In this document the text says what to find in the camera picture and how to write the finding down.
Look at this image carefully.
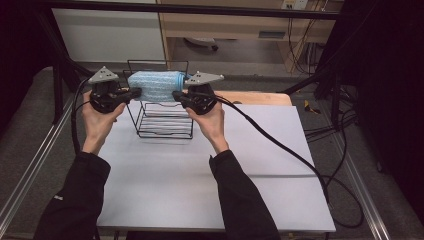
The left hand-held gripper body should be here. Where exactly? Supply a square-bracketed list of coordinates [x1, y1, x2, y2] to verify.
[87, 65, 130, 115]

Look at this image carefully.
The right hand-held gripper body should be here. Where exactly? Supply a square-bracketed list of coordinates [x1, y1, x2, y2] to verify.
[183, 70, 225, 116]

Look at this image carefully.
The blue striped towel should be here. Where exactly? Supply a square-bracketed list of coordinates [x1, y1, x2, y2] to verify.
[127, 70, 188, 103]

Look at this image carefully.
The black wire rack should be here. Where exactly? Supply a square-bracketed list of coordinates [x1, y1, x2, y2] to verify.
[121, 59, 195, 140]

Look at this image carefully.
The person's left hand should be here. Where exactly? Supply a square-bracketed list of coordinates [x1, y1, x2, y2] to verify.
[81, 89, 128, 156]

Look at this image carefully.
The person's right hand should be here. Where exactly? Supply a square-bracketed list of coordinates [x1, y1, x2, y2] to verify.
[185, 99, 231, 155]

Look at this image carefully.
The black metal stand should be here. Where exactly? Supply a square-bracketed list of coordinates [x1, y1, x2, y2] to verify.
[282, 66, 345, 132]
[35, 13, 95, 125]

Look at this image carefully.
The office chair base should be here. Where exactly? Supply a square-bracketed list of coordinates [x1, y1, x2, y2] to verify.
[183, 37, 220, 52]

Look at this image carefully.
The wooden table board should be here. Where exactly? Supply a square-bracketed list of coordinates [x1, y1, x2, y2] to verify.
[114, 87, 293, 107]

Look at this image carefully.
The white cabinet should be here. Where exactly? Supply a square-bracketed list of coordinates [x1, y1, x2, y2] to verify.
[51, 8, 166, 63]

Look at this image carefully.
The wooden desk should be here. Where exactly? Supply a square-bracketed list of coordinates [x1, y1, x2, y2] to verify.
[157, 0, 338, 73]

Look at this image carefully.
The white table cover sheet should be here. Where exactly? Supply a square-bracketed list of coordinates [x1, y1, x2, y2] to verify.
[96, 99, 337, 233]

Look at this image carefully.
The black curtain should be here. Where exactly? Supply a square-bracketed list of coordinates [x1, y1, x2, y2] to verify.
[328, 0, 424, 216]
[0, 0, 54, 134]

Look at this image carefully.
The yellow and black tape piece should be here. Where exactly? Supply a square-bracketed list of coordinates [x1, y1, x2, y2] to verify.
[303, 99, 322, 115]

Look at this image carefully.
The white power strip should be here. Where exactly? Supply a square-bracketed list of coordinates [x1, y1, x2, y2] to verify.
[281, 0, 310, 11]

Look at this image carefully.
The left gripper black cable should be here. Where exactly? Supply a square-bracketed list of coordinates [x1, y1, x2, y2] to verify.
[70, 77, 93, 155]

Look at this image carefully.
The black horizontal frame bar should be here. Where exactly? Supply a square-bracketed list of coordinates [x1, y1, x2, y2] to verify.
[33, 0, 342, 20]

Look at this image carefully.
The right gripper thick black cable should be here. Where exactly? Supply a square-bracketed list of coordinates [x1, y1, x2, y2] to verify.
[213, 94, 332, 205]

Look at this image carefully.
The aluminium rail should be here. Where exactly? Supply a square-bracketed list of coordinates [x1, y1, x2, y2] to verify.
[333, 133, 392, 240]
[0, 96, 76, 228]

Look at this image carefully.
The bundle of hanging cables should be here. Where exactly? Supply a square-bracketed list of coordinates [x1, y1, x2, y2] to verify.
[287, 18, 322, 75]

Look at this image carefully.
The thin black floor cable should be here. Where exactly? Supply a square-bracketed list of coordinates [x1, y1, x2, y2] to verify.
[319, 109, 365, 230]

